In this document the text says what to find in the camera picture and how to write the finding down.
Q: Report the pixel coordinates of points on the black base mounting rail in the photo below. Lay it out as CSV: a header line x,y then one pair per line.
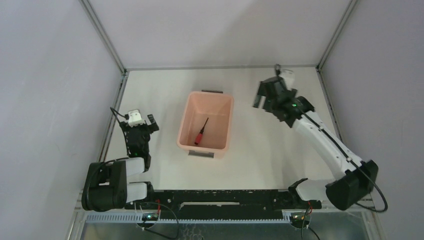
x,y
222,203

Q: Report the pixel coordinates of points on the red handled screwdriver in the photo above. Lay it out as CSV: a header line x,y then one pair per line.
x,y
199,136

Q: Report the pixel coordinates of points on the grey slotted cable duct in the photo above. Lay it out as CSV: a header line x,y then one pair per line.
x,y
135,218

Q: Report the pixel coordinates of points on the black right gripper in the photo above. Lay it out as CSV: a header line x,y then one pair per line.
x,y
260,93

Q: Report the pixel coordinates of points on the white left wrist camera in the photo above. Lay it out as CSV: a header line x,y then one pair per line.
x,y
135,118

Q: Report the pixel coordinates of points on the aluminium frame rail back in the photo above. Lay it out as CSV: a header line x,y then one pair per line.
x,y
129,69

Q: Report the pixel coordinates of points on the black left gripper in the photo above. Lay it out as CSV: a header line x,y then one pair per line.
x,y
139,129

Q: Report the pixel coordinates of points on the aluminium frame rail left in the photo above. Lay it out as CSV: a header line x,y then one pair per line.
x,y
81,116

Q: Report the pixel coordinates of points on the aluminium frame rail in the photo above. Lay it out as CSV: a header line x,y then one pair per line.
x,y
129,69
81,116
353,74

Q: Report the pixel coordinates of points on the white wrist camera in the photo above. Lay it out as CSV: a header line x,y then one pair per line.
x,y
288,78
135,118

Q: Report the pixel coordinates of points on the pink plastic bin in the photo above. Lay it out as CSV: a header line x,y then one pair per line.
x,y
205,127

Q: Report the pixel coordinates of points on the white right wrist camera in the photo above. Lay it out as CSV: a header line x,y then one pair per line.
x,y
288,78

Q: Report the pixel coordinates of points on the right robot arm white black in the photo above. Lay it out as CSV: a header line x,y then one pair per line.
x,y
353,178

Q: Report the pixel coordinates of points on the aluminium frame rail right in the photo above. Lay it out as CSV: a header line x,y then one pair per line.
x,y
353,74

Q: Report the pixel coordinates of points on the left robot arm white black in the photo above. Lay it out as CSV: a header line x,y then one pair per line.
x,y
106,186

